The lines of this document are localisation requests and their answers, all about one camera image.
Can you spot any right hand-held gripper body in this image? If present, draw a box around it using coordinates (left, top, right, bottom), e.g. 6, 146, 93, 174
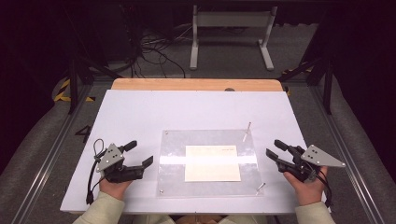
276, 144, 347, 184

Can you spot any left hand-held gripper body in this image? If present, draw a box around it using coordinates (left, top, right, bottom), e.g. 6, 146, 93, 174
95, 143, 146, 184

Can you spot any clear acrylic photo frame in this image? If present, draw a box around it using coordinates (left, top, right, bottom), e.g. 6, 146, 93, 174
156, 129, 265, 199

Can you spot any picture card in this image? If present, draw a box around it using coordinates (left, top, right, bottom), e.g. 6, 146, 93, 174
184, 145, 243, 183

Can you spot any person's left hand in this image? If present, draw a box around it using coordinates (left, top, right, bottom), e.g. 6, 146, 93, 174
98, 176, 134, 201

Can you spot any person's right hand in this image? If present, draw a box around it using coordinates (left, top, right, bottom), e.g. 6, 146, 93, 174
282, 165, 329, 207

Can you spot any white board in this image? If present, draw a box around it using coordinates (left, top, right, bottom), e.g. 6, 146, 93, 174
59, 89, 332, 216

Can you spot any black tripod stand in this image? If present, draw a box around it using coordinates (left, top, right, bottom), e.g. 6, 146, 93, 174
276, 55, 334, 116
65, 54, 124, 115

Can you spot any yellow black floor tape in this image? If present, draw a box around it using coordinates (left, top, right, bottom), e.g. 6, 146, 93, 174
52, 77, 96, 104

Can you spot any wooden board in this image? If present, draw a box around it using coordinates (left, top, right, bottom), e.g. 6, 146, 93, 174
110, 77, 285, 92

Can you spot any white metal stand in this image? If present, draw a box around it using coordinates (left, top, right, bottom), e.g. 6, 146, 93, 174
189, 4, 279, 72

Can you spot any aluminium floor rail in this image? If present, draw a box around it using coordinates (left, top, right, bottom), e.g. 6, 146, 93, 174
307, 84, 387, 224
10, 83, 95, 224

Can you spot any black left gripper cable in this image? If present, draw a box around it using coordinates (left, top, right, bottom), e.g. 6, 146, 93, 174
85, 138, 107, 205

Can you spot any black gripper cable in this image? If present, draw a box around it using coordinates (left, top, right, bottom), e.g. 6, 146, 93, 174
313, 169, 333, 208
85, 138, 107, 205

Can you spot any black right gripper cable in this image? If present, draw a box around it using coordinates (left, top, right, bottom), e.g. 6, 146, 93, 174
313, 169, 333, 208

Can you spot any tangle of black floor cables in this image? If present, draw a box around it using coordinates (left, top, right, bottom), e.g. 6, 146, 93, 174
120, 4, 188, 79

